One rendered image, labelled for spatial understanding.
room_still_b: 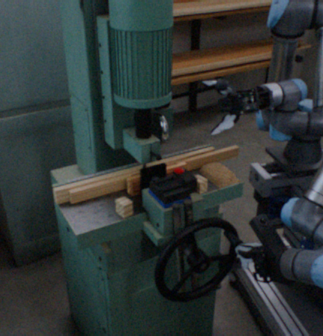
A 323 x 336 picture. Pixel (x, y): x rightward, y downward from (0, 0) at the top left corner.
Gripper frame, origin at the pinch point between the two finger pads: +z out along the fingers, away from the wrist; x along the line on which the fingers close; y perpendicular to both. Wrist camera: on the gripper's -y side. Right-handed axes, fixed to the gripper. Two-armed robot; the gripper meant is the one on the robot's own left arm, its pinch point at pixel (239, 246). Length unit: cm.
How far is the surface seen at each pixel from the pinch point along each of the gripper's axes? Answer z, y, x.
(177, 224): 8.9, -9.9, -12.9
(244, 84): 275, -78, 232
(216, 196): 20.4, -12.1, 9.3
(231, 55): 214, -97, 177
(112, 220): 20.4, -15.3, -27.9
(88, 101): 37, -53, -20
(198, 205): 8.7, -13.4, -4.8
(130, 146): 29.6, -35.4, -12.8
